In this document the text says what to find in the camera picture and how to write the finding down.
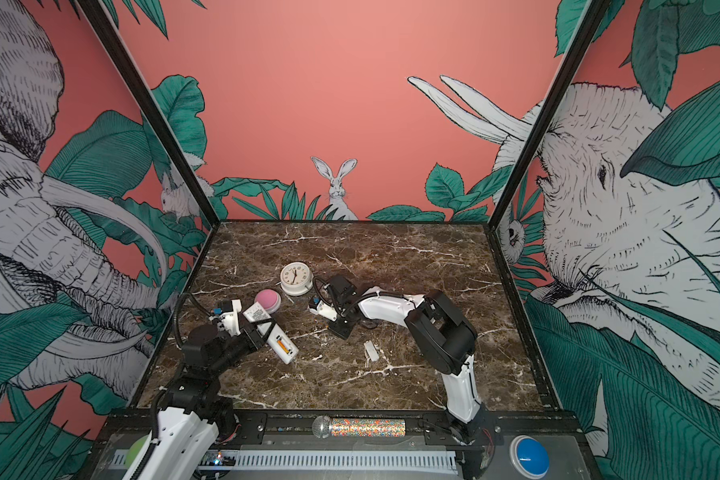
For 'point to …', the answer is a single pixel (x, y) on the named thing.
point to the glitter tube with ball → (325, 427)
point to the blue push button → (529, 457)
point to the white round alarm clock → (296, 279)
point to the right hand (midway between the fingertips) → (331, 326)
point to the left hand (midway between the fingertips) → (274, 318)
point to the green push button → (133, 450)
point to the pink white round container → (269, 299)
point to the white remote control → (256, 313)
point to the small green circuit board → (218, 460)
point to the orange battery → (283, 347)
